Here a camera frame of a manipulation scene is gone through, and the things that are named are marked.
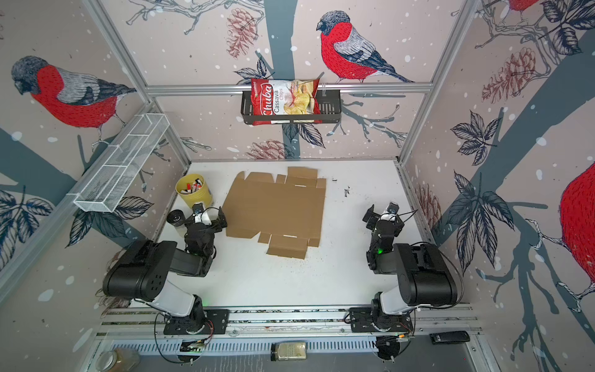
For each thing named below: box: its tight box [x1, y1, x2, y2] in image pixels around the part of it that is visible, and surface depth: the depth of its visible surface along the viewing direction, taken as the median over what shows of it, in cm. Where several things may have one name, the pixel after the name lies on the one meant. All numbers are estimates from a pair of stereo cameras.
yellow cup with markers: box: [175, 173, 213, 208], surface depth 97 cm
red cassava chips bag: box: [251, 78, 323, 126], surface depth 90 cm
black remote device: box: [429, 330, 471, 345], surface depth 69 cm
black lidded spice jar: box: [166, 208, 186, 228], surface depth 89 cm
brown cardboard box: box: [222, 167, 327, 259], surface depth 109 cm
